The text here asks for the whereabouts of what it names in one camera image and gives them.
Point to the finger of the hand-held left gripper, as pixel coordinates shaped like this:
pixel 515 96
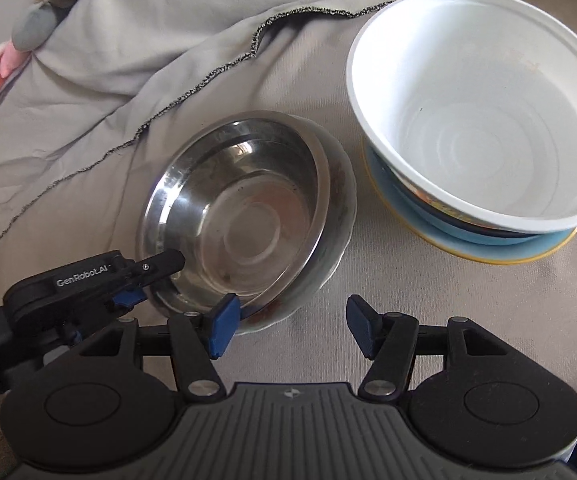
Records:
pixel 161 264
pixel 131 299

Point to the white bowl with yellow rim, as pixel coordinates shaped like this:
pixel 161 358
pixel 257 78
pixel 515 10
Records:
pixel 468 255

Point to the grey blanket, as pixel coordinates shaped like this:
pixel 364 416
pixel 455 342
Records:
pixel 118 85

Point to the white bowl with orange print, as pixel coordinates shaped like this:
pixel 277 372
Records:
pixel 468 125

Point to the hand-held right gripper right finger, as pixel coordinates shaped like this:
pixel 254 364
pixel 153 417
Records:
pixel 361 322

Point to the white floral plate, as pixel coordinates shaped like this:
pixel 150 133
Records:
pixel 318 280

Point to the stainless steel bowl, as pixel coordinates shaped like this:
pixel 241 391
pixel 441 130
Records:
pixel 248 220

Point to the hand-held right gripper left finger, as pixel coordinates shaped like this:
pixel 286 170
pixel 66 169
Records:
pixel 223 325

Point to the grey plush toy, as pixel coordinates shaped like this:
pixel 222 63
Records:
pixel 36 27

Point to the pink and white plush rabbit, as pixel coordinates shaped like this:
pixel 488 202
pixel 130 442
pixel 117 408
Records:
pixel 3 62

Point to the blue enamel bowl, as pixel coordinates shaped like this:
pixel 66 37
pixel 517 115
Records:
pixel 488 238

